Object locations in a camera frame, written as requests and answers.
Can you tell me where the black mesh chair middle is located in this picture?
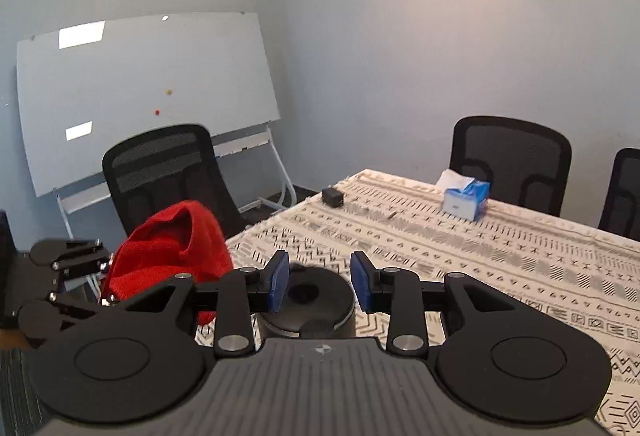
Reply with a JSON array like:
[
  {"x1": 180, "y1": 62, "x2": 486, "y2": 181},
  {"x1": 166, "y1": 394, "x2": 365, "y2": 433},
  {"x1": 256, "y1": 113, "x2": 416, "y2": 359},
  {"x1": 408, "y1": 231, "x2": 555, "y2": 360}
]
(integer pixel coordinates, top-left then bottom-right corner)
[{"x1": 449, "y1": 115, "x2": 572, "y2": 217}]

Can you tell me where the black mesh chair left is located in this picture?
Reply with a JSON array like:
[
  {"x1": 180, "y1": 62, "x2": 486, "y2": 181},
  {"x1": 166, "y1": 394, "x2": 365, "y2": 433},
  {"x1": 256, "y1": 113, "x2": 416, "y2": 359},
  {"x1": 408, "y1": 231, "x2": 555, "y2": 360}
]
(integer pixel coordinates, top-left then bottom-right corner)
[{"x1": 102, "y1": 124, "x2": 246, "y2": 239}]

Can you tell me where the red towel cloth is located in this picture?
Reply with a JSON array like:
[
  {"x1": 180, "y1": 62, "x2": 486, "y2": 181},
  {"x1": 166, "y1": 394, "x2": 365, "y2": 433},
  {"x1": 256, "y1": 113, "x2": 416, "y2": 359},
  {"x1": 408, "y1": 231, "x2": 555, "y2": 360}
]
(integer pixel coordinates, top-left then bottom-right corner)
[{"x1": 101, "y1": 200, "x2": 233, "y2": 300}]

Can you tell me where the white whiteboard on stand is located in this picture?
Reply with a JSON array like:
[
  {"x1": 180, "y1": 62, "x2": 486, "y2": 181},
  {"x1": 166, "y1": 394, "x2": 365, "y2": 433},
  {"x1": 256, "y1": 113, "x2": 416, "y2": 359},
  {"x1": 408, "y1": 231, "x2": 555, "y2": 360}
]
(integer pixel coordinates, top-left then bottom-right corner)
[{"x1": 16, "y1": 12, "x2": 280, "y2": 237}]

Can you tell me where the small black box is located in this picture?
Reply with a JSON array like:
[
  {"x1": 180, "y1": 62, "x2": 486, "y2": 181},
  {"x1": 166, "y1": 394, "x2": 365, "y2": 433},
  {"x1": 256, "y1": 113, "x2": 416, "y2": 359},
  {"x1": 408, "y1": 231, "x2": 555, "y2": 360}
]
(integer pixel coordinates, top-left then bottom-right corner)
[{"x1": 321, "y1": 187, "x2": 344, "y2": 208}]

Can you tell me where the blue tissue box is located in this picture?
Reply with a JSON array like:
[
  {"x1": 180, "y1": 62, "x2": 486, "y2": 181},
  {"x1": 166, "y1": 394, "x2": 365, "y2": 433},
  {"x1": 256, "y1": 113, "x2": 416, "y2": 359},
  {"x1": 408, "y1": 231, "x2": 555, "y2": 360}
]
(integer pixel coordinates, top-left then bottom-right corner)
[{"x1": 435, "y1": 169, "x2": 490, "y2": 221}]

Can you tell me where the patterned white tablecloth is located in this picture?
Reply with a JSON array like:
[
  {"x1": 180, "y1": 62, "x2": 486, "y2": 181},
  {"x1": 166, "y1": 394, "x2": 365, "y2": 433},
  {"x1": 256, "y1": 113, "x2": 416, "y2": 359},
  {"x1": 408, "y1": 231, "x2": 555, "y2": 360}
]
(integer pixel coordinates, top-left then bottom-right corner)
[{"x1": 192, "y1": 168, "x2": 640, "y2": 436}]

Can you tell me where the black mesh chair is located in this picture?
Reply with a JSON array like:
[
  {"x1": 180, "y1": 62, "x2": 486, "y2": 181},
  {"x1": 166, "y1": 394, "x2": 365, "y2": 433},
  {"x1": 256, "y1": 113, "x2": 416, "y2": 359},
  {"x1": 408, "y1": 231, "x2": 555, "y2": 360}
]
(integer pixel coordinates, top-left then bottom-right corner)
[
  {"x1": 102, "y1": 124, "x2": 246, "y2": 239},
  {"x1": 449, "y1": 115, "x2": 572, "y2": 217},
  {"x1": 598, "y1": 148, "x2": 640, "y2": 241}
]

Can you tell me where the black round pot container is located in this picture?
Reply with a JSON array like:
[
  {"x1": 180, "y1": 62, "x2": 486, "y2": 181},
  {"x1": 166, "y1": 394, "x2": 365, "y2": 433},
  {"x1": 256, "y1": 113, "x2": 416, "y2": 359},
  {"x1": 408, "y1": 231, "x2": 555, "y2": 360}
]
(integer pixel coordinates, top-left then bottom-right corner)
[{"x1": 256, "y1": 263, "x2": 356, "y2": 340}]

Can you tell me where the black mesh chair right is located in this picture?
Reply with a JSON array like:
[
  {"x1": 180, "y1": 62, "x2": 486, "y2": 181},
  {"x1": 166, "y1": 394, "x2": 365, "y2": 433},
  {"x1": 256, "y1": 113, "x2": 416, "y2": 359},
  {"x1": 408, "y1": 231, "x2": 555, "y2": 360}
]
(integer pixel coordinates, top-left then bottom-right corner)
[{"x1": 598, "y1": 148, "x2": 640, "y2": 241}]

